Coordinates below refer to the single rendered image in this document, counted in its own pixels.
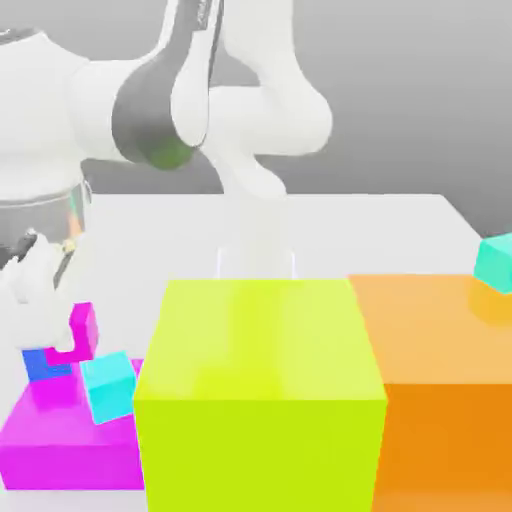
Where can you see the small blue cube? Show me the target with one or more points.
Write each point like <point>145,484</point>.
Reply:
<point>36,368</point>

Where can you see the large yellow-green box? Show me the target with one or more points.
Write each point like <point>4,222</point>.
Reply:
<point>260,400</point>

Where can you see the large orange box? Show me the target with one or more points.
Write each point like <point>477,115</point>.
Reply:
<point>440,400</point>

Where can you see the small magenta cube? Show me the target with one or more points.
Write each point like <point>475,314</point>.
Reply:
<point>84,324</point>

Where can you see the small turquoise cube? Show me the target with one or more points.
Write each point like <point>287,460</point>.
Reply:
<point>496,262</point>

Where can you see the small cyan cube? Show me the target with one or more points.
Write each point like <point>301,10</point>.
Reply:
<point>110,388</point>

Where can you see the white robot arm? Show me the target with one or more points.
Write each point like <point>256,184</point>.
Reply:
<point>256,120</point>

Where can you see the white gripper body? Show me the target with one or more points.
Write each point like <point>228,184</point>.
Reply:
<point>34,304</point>

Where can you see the large magenta box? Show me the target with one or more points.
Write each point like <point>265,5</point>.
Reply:
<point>60,452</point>

